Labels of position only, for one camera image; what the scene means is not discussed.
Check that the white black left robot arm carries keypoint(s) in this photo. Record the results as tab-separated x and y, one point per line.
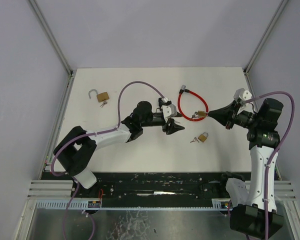
73	154

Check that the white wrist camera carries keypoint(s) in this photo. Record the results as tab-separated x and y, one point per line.
241	96
169	110

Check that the white slotted cable duct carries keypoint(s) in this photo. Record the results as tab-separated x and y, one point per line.
151	202

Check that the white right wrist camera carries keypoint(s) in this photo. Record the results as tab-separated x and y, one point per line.
241	96

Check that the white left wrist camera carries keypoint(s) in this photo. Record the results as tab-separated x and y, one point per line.
169	110

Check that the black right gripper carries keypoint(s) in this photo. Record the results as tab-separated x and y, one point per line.
233	116

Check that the black Kaijing padlock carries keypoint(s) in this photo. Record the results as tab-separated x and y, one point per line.
160	102

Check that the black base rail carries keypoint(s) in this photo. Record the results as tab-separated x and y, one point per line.
199	185

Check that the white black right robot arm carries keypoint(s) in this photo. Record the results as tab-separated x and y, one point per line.
254	211

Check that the large brass padlock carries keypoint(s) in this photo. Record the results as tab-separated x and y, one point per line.
101	97

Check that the small keys of large padlock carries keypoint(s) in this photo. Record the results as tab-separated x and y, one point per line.
103	104

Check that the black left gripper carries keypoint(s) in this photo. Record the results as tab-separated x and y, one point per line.
166	123

